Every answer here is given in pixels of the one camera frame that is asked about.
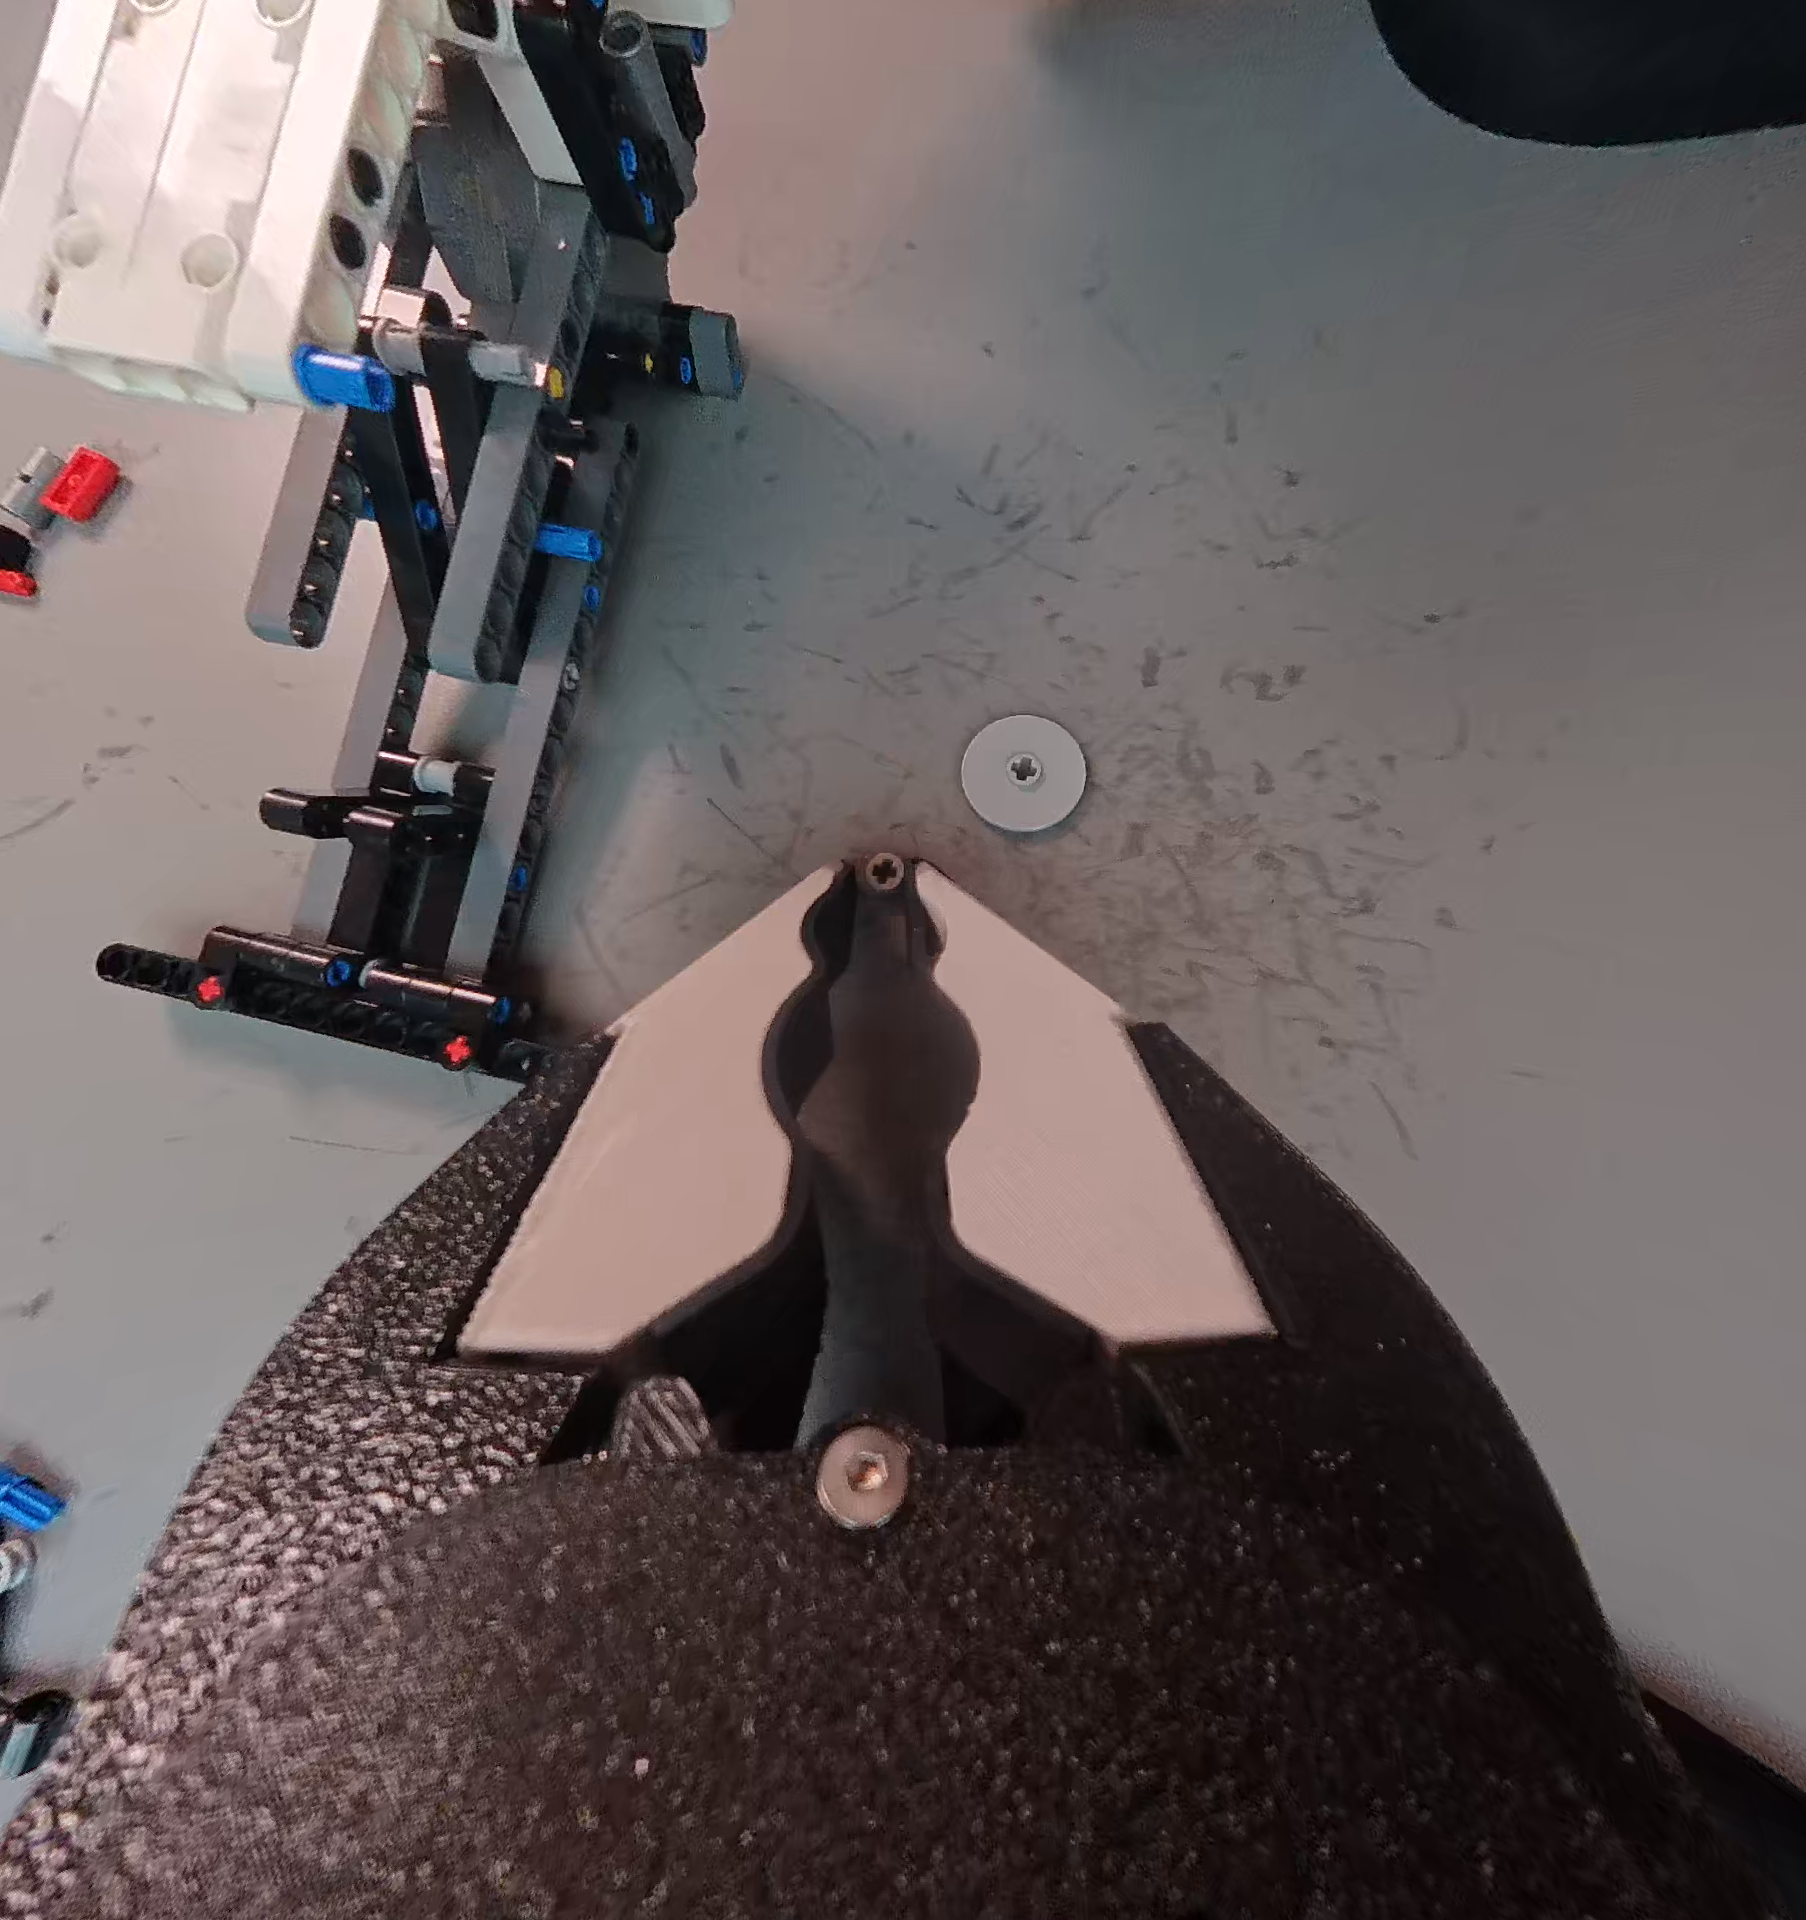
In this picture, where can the grey desk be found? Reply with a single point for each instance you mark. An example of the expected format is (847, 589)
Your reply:
(1293, 450)

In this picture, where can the white black toy truck chassis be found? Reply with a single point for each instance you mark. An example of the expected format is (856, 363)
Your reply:
(212, 151)

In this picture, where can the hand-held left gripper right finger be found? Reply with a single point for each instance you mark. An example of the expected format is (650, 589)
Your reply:
(1098, 1169)

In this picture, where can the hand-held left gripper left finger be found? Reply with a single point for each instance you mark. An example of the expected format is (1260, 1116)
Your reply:
(647, 1155)

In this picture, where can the pile of blue black pins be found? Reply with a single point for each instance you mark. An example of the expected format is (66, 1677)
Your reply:
(2, 1501)

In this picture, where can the person's right forearm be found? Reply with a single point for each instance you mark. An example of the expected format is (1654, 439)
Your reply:
(1623, 60)

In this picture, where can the grey round toy disc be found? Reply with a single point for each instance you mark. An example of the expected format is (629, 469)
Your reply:
(1024, 772)

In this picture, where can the small grey toy bush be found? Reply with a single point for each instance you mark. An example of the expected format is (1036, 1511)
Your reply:
(884, 870)

